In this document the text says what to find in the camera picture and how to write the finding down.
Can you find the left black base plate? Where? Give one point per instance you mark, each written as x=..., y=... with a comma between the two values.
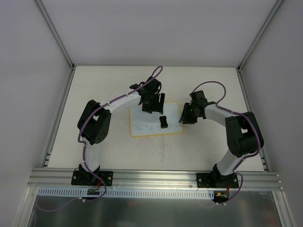
x=84, y=178

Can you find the aluminium frame post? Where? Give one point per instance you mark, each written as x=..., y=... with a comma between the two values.
x=270, y=16
x=49, y=22

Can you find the white slotted cable duct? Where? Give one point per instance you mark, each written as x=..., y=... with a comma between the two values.
x=127, y=193

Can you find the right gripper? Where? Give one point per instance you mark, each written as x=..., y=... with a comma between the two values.
x=189, y=113

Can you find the right aluminium frame post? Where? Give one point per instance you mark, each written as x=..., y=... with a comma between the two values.
x=270, y=16

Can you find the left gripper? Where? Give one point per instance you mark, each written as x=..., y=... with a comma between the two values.
x=152, y=104

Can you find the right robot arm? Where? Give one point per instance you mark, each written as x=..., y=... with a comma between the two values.
x=244, y=138

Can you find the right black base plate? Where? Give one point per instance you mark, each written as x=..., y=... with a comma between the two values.
x=209, y=180

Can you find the black whiteboard eraser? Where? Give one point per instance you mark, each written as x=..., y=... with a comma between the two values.
x=163, y=122

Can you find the aluminium mounting rail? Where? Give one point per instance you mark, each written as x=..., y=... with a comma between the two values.
x=148, y=179

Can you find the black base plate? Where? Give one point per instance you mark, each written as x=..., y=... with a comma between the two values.
x=84, y=178
x=209, y=180

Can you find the left aluminium frame post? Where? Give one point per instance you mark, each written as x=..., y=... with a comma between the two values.
x=49, y=22

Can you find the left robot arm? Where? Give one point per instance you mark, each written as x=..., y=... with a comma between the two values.
x=95, y=121

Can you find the yellow framed whiteboard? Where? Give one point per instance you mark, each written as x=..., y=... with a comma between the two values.
x=144, y=124

